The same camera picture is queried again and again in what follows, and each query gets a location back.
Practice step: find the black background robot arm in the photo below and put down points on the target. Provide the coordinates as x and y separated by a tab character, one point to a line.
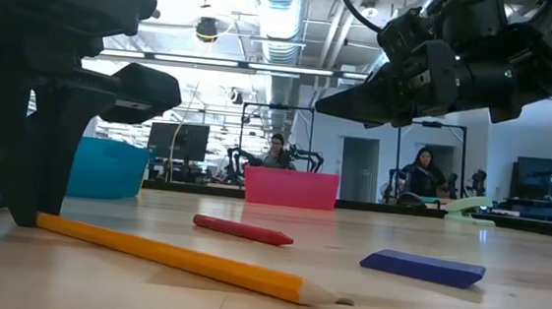
305	154
243	158

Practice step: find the silver ventilation duct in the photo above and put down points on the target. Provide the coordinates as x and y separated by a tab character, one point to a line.
280	21

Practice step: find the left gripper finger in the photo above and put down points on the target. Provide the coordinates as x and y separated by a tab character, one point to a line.
4	153
58	157

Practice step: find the black equipment rack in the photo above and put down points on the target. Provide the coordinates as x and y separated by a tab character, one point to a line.
533	177

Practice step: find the black background rig frame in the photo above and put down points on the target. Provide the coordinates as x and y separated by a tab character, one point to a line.
280	107
431	124

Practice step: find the blue eraser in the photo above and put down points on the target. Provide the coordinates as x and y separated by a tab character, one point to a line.
422	268

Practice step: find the mint green stapler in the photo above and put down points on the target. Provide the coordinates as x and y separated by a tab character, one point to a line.
469	204

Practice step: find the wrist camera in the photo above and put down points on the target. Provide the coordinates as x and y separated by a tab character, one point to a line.
402	28
143	90

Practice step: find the black ceiling device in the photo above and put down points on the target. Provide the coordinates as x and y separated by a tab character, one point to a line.
206	29

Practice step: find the teal plastic bin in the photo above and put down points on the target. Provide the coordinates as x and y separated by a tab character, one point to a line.
107	171

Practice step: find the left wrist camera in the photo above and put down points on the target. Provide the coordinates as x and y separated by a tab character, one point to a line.
143	90

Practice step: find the red crayon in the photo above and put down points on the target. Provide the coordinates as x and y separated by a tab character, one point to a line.
243	231

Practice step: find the black background monitor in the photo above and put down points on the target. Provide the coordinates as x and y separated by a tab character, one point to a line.
178	142

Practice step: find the person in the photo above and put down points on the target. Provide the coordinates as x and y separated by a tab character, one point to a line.
422	178
275	159

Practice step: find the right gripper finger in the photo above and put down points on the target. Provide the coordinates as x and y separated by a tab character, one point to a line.
374	100
382	125

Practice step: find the long LED light bar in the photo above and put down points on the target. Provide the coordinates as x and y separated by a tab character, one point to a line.
204	61

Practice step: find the orange pencil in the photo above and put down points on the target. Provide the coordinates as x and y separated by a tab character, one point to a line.
174	257

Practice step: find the grey door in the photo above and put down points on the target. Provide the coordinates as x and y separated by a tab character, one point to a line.
359	171

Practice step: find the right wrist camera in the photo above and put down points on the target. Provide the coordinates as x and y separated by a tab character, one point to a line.
402	28

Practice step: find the red plastic bin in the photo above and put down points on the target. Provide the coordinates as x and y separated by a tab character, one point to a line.
290	190

